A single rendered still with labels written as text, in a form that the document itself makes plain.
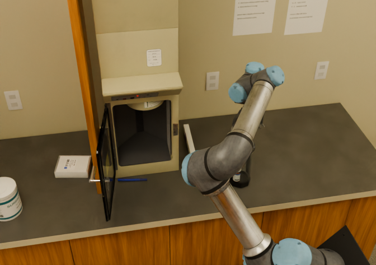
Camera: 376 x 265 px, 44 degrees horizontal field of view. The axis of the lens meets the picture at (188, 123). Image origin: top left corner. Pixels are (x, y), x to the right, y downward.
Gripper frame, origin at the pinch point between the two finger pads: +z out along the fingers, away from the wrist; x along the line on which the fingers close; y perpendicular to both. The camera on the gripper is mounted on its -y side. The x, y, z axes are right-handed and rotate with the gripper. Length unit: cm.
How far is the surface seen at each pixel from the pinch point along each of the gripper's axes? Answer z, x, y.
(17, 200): 22, -99, -23
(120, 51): -38, -46, -25
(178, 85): -26.6, -28.0, -9.2
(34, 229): 31, -95, -12
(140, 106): -9.1, -39.1, -25.4
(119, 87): -27, -50, -18
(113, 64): -33, -49, -26
